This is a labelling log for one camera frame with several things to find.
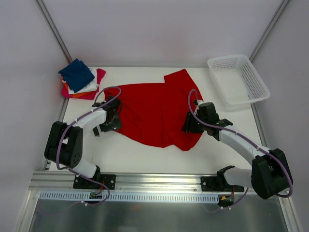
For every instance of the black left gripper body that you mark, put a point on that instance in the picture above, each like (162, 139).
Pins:
(112, 125)

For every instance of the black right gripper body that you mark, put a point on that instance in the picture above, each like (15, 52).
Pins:
(189, 126)

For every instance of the red t shirt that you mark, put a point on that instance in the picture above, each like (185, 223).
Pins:
(154, 113)

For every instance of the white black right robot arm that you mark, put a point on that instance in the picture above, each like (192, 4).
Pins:
(269, 173)

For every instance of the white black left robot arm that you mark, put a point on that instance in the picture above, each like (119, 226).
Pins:
(65, 142)

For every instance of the folded white t shirt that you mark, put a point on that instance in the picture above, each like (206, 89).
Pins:
(92, 86)

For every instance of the folded orange t shirt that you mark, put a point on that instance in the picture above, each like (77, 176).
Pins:
(84, 96)

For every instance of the white perforated plastic basket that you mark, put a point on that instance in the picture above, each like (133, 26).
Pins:
(237, 80)

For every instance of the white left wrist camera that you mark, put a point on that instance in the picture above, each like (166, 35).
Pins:
(96, 104)

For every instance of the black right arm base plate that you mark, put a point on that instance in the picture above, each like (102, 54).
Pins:
(218, 184)

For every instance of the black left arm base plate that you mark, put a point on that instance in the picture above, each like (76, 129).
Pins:
(94, 181)

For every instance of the aluminium extrusion mounting rail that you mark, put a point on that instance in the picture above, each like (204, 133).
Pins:
(124, 182)

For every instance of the white slotted cable duct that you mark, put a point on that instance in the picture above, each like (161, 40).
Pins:
(129, 197)

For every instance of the left aluminium corner post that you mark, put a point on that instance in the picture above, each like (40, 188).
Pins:
(53, 28)

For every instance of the aluminium corner post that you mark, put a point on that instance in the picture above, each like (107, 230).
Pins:
(269, 28)
(53, 28)

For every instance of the right aluminium corner post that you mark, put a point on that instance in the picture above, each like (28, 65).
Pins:
(269, 28)

